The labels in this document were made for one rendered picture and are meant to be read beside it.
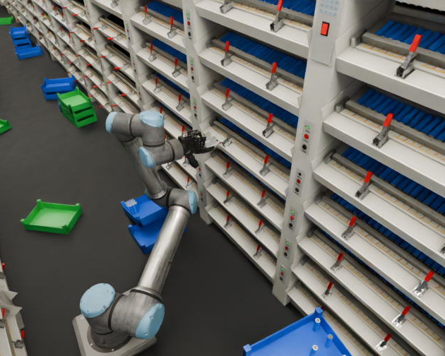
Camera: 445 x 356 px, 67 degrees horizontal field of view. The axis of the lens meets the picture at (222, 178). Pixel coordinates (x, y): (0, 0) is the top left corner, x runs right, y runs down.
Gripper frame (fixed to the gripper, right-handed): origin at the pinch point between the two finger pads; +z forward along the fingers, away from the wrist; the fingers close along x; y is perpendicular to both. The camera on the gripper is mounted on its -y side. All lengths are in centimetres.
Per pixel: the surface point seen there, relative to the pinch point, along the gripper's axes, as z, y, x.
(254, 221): 14.5, -39.9, -20.5
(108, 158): -8, -78, 126
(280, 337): -24, -31, -75
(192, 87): 1.4, 17.2, 24.3
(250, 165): 5.6, -3.4, -18.8
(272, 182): 5.5, -3.4, -33.0
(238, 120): 2.0, 15.8, -10.5
